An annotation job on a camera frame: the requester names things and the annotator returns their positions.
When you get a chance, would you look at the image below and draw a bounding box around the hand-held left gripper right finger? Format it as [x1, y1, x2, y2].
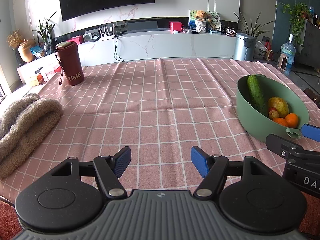
[190, 146, 269, 198]

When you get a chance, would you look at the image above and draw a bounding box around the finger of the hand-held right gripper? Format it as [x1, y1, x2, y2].
[265, 134, 320, 160]
[301, 124, 320, 141]

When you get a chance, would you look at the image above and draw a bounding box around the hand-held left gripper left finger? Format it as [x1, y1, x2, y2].
[50, 146, 132, 198]

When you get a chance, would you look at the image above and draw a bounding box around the large orange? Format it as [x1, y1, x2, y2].
[284, 113, 300, 128]
[272, 117, 288, 127]

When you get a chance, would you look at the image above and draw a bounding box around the green bowl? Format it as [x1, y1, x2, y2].
[236, 74, 310, 143]

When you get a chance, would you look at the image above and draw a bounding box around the yellow-green mango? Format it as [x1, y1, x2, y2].
[267, 97, 290, 119]

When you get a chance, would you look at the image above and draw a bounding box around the green cucumber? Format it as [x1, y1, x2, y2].
[247, 75, 267, 117]

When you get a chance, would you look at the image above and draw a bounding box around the dark wooden chair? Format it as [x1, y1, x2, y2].
[302, 87, 320, 106]

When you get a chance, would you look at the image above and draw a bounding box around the small white heater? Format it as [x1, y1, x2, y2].
[278, 53, 288, 71]

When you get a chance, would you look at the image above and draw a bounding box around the pink checked tablecloth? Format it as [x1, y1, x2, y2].
[0, 57, 320, 230]

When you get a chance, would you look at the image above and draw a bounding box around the blue water jug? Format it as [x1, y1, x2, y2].
[280, 34, 296, 71]

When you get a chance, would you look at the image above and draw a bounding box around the grey side cabinet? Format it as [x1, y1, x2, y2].
[299, 20, 320, 68]

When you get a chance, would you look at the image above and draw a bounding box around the red shopping bag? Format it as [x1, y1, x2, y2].
[264, 42, 274, 61]

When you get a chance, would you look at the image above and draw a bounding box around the white plastic bag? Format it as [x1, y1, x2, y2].
[255, 41, 268, 61]

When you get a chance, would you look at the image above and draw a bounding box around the silver pedal trash can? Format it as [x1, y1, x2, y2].
[234, 33, 257, 62]

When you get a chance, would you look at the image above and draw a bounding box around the fuzzy beige cloth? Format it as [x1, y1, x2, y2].
[0, 93, 63, 179]

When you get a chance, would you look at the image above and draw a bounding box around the trailing green vine plant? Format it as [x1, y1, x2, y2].
[255, 0, 312, 48]

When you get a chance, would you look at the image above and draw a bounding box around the white marble tv console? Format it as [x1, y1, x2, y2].
[17, 29, 238, 85]

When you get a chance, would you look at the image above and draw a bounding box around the tall leafy potted plant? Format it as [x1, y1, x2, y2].
[234, 11, 274, 40]

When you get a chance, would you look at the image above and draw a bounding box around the white router with antennas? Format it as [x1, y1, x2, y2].
[98, 24, 116, 42]

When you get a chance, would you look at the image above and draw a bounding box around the red carpet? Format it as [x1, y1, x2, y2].
[0, 197, 23, 240]

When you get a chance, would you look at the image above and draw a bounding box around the blue snack packet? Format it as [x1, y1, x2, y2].
[31, 45, 47, 58]

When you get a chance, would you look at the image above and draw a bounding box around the round white printed fan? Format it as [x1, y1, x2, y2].
[206, 10, 222, 23]

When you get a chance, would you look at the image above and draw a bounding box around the green blue picture card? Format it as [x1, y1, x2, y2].
[189, 9, 198, 29]

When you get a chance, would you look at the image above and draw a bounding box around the tan round vase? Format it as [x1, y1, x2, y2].
[18, 39, 37, 63]

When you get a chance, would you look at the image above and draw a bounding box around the brown teddy bear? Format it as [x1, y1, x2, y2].
[194, 10, 207, 22]

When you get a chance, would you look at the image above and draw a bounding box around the green plant in glass vase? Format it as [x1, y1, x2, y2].
[32, 11, 57, 54]

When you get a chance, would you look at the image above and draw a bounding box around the dried flower bunch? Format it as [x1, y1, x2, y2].
[7, 30, 22, 48]

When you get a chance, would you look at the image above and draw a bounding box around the red tumbler with strap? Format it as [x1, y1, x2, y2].
[55, 41, 84, 86]

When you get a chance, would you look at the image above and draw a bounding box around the black power cable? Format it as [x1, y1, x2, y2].
[114, 34, 128, 62]

